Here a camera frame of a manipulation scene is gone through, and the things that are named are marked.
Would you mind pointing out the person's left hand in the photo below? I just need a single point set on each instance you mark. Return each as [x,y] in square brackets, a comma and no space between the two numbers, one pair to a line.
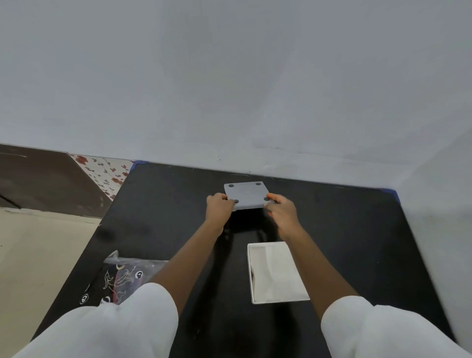
[217,214]

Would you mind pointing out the person's right hand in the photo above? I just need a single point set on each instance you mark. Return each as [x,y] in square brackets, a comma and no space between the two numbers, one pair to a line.
[284,217]

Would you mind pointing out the person's left fingers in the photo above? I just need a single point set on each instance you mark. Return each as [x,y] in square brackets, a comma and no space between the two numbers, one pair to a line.
[228,199]

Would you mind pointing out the person's right thumb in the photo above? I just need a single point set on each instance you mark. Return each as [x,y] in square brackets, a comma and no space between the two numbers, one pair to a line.
[274,198]

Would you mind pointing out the grey square device with feet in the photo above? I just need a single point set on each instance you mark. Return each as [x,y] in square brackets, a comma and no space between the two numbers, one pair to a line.
[246,194]

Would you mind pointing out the person's right forearm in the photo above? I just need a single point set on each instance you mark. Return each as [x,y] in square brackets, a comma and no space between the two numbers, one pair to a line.
[319,271]

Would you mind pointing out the person's left forearm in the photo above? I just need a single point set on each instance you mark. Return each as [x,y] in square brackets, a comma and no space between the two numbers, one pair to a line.
[186,263]

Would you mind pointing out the white open box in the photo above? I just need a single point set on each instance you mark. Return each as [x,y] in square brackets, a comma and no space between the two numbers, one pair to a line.
[274,272]

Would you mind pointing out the floral patterned panel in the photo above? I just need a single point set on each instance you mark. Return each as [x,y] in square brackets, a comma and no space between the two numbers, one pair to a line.
[105,175]

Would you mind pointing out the clear plastic bag with print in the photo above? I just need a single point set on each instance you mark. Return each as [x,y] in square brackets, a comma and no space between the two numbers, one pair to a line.
[120,280]

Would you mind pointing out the person's right white sleeve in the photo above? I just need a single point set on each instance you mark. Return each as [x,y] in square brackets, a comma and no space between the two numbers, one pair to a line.
[383,330]

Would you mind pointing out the person's white sleeve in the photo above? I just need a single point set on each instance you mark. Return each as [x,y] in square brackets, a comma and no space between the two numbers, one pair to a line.
[107,324]
[383,330]

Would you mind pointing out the person's left white sleeve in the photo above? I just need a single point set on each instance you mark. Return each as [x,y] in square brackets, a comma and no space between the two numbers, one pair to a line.
[107,324]

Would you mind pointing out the dark brown board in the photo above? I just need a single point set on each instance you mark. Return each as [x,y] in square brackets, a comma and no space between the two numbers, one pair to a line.
[48,180]

